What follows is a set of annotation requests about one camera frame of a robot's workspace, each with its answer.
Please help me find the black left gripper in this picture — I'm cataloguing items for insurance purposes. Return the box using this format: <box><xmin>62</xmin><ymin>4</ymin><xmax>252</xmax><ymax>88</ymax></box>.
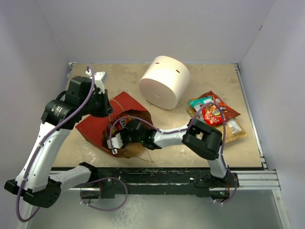
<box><xmin>81</xmin><ymin>89</ymin><xmax>114</xmax><ymax>118</ymax></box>

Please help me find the skittles candy packet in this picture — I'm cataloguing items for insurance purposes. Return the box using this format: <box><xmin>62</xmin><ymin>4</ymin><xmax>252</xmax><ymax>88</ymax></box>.
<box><xmin>102</xmin><ymin>114</ymin><xmax>132</xmax><ymax>150</ymax></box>

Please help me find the red paper bag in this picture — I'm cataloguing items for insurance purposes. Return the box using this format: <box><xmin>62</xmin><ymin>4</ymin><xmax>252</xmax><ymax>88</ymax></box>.
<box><xmin>76</xmin><ymin>92</ymin><xmax>153</xmax><ymax>159</ymax></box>

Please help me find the teal white snack packet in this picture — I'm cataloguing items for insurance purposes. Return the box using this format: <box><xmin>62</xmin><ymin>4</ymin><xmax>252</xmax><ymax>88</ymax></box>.
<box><xmin>187</xmin><ymin>96</ymin><xmax>213</xmax><ymax>117</ymax></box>

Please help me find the red white snack packet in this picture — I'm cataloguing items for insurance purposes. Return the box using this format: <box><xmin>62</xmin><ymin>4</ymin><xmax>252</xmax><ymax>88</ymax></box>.
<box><xmin>199</xmin><ymin>91</ymin><xmax>240</xmax><ymax>122</ymax></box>

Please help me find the tan snack bag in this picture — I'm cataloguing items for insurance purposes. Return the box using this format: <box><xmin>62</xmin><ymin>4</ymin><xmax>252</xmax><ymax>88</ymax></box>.
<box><xmin>187</xmin><ymin>108</ymin><xmax>247</xmax><ymax>143</ymax></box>

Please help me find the red orange candy packet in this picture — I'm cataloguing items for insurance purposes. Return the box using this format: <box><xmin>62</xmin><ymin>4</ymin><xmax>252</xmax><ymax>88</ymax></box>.
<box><xmin>201</xmin><ymin>104</ymin><xmax>223</xmax><ymax>126</ymax></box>

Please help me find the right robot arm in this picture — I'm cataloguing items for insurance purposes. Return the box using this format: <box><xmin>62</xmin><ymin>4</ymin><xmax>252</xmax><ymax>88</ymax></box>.
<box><xmin>114</xmin><ymin>119</ymin><xmax>229</xmax><ymax>187</ymax></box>

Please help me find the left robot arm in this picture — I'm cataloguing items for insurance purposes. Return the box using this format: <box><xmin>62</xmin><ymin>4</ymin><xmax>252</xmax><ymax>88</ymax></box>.
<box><xmin>4</xmin><ymin>72</ymin><xmax>113</xmax><ymax>208</ymax></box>

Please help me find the white cylindrical bin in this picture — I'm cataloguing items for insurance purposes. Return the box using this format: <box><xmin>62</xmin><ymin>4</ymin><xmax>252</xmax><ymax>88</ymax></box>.
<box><xmin>139</xmin><ymin>55</ymin><xmax>190</xmax><ymax>110</ymax></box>

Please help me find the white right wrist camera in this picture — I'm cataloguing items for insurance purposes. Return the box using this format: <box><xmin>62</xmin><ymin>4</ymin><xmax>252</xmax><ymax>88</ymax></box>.
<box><xmin>107</xmin><ymin>133</ymin><xmax>123</xmax><ymax>155</ymax></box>

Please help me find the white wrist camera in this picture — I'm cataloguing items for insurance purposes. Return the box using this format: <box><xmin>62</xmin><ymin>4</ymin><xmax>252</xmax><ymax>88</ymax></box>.
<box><xmin>107</xmin><ymin>133</ymin><xmax>123</xmax><ymax>155</ymax></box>
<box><xmin>86</xmin><ymin>70</ymin><xmax>108</xmax><ymax>90</ymax></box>

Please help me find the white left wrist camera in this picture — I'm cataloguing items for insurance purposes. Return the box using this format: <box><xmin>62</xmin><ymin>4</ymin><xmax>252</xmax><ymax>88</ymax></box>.
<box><xmin>86</xmin><ymin>70</ymin><xmax>108</xmax><ymax>90</ymax></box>

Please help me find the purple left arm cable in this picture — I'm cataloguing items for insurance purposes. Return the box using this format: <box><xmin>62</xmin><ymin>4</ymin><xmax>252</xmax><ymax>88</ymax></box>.
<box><xmin>17</xmin><ymin>65</ymin><xmax>96</xmax><ymax>222</ymax></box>

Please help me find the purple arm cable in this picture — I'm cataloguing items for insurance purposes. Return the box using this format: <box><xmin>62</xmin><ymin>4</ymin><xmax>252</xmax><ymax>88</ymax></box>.
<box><xmin>111</xmin><ymin>103</ymin><xmax>238</xmax><ymax>205</ymax></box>
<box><xmin>17</xmin><ymin>65</ymin><xmax>96</xmax><ymax>222</ymax></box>

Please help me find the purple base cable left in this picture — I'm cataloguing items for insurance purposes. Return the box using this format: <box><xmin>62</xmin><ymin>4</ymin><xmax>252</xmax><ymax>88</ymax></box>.
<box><xmin>80</xmin><ymin>177</ymin><xmax>129</xmax><ymax>212</ymax></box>

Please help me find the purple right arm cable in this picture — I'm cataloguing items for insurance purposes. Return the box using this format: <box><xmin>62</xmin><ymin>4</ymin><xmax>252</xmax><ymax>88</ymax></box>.
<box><xmin>111</xmin><ymin>103</ymin><xmax>238</xmax><ymax>205</ymax></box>

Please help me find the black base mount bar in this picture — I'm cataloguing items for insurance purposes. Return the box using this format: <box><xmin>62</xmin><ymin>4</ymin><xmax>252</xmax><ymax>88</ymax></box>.
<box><xmin>78</xmin><ymin>167</ymin><xmax>239</xmax><ymax>201</ymax></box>

